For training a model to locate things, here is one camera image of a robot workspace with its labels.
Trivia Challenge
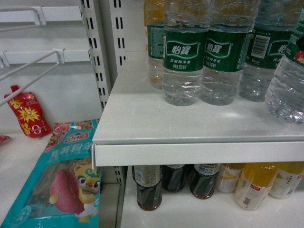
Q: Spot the clear water bottle green label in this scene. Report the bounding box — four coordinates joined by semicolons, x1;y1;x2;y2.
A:
162;0;209;106
265;11;304;124

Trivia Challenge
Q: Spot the white metal lower shelf board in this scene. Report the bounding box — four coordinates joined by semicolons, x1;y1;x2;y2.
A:
93;51;304;166

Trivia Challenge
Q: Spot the white slotted shelf upright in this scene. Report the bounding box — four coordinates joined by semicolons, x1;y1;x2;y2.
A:
81;0;112;109

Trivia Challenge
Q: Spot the clear water bottle barcode label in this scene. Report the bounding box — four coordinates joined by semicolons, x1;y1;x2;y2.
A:
238;0;304;102

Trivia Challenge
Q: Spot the dark tea bottle blue label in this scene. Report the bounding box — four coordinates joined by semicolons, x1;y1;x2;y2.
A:
190;163;220;200

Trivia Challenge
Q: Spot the yellow juice bottle white label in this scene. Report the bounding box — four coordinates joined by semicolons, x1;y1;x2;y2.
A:
216;163;245;193
269;161;304;199
234;162;278;210

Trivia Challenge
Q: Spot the teal sweet potato noodle bag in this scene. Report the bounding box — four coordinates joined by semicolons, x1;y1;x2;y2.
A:
2;119;101;228

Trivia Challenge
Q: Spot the red sauce pouch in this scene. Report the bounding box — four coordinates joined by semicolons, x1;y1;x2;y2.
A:
8;92;52;138

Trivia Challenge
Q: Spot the white wire display hook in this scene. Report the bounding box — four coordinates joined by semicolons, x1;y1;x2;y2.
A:
0;48;65;106

